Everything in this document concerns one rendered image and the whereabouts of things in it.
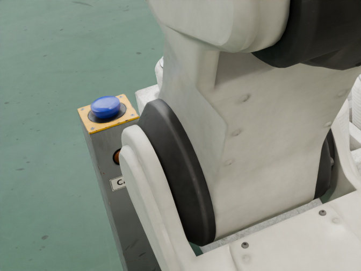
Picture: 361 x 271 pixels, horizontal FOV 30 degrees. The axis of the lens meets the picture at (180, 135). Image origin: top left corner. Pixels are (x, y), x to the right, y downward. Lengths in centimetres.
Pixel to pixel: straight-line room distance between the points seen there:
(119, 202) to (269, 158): 44
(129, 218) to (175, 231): 40
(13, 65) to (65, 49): 15
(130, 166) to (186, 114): 8
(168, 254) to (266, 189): 10
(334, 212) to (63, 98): 112
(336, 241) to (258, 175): 9
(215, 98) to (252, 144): 10
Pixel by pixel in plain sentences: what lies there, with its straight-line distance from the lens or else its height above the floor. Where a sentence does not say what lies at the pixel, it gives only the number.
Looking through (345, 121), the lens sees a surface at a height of 23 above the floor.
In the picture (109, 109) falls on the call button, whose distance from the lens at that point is 89.
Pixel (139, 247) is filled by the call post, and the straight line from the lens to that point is 102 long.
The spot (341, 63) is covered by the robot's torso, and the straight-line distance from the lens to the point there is 34.
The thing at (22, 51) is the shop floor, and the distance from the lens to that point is 194.
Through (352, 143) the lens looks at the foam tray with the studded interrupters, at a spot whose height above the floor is 16.
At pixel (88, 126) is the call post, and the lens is 90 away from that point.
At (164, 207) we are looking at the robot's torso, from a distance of 58.
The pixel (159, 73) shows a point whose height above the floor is 24.
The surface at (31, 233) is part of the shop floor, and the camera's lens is 126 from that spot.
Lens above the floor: 78
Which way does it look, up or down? 34 degrees down
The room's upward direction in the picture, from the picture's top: 11 degrees counter-clockwise
